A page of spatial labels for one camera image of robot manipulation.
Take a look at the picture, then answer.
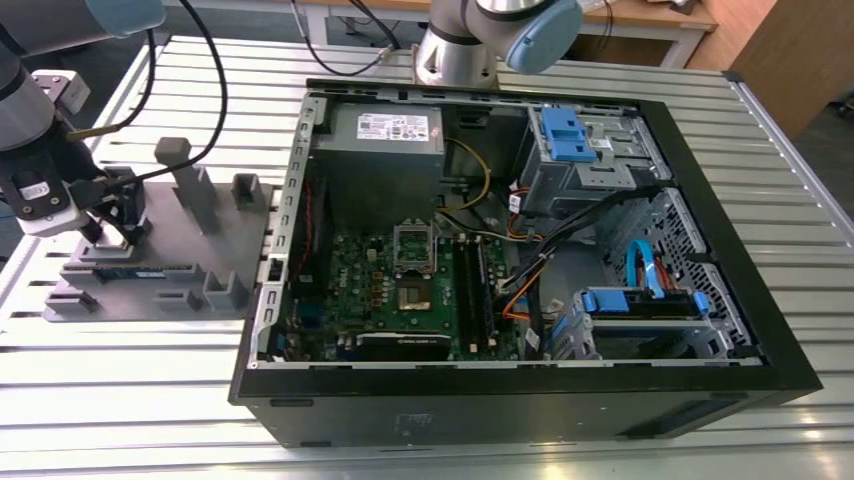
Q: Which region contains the metal locking lever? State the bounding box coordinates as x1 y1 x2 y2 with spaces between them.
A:
432 219 445 281

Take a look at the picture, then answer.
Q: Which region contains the multicolour power wire bundle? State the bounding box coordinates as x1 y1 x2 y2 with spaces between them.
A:
436 187 545 246

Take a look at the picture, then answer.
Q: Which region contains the small blue drive bracket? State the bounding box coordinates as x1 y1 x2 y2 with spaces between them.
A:
551 139 599 164

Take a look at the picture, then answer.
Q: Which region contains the green motherboard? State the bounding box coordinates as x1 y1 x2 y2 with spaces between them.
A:
273 219 529 362

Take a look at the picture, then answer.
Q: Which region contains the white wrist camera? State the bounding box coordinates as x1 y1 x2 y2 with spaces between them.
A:
0 164 93 240

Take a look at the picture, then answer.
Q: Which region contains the black cable bundle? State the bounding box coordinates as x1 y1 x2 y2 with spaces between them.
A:
496 187 668 296

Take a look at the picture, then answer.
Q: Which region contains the hard disk in blue carrier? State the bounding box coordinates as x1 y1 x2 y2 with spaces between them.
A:
577 287 710 321

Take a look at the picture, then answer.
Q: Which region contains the grey power supply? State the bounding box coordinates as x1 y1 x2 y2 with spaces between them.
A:
311 103 447 236

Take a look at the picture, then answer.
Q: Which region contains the flat blue data wire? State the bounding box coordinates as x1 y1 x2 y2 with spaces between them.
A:
624 238 668 301

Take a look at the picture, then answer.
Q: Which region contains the black graphics card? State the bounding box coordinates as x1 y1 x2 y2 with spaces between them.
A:
353 329 456 362

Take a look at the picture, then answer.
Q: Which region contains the grey optical drive cage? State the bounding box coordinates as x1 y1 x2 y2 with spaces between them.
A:
517 103 676 217

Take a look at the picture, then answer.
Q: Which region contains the black PC case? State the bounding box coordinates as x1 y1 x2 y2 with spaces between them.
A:
227 77 823 449

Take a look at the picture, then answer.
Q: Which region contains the grey metal disk bay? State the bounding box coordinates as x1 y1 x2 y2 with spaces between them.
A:
544 287 762 362

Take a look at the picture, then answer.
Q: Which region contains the yellow wire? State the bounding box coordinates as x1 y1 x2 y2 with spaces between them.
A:
440 137 493 212

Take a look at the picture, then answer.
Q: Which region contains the CPU socket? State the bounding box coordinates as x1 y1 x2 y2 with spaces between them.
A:
392 275 440 315

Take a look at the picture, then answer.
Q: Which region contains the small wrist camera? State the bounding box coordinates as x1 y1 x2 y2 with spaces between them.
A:
30 68 93 112

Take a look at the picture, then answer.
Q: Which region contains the wooden desk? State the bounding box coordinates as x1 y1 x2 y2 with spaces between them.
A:
576 0 720 69

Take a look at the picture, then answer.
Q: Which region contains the grey parts rack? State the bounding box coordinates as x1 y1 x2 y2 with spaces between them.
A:
40 137 283 324

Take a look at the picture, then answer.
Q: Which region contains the wooden cabinet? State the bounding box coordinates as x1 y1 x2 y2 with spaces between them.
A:
686 0 854 140

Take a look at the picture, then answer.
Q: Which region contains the orange wire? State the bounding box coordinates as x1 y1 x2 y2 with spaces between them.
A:
499 277 539 324

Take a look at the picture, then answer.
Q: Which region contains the blue expansion slot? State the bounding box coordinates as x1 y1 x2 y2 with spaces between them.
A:
295 298 325 329

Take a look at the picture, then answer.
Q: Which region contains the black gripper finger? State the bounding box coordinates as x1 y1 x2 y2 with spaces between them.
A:
77 208 106 248
104 166 149 250

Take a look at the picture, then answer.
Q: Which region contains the large blue drive bracket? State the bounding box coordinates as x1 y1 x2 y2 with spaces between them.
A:
540 107 589 146

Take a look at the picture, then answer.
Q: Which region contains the red black twisted wire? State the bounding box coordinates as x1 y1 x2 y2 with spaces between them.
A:
295 182 319 282

